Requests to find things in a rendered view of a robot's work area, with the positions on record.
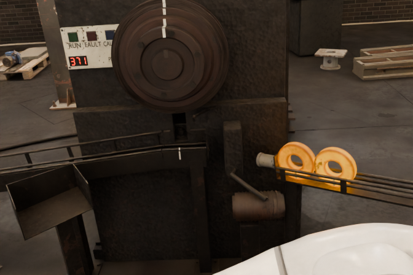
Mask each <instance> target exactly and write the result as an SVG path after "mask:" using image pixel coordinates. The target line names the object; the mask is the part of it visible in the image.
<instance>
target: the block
mask: <svg viewBox="0 0 413 275"><path fill-rule="evenodd" d="M223 138H224V160H225V172H226V176H227V177H230V175H229V173H230V171H231V170H232V168H235V169H236V172H235V173H234V174H235V175H236V176H242V175H243V150H242V126H241V122H240V121H239V120H233V121H225V122H223Z"/></svg>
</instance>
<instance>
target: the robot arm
mask: <svg viewBox="0 0 413 275"><path fill-rule="evenodd" d="M213 275H413V226H409V225H402V224H395V223H363V224H357V225H350V226H346V227H340V228H335V229H331V230H326V231H321V232H317V233H313V234H308V235H307V236H304V237H301V238H299V239H296V240H294V241H291V242H288V243H286V244H283V245H280V246H277V247H274V248H271V249H269V250H267V251H265V252H263V253H261V254H259V255H257V256H255V257H253V258H251V259H249V260H246V261H244V262H241V263H239V264H237V265H235V266H232V267H230V268H227V269H225V270H223V271H220V272H218V273H216V274H213Z"/></svg>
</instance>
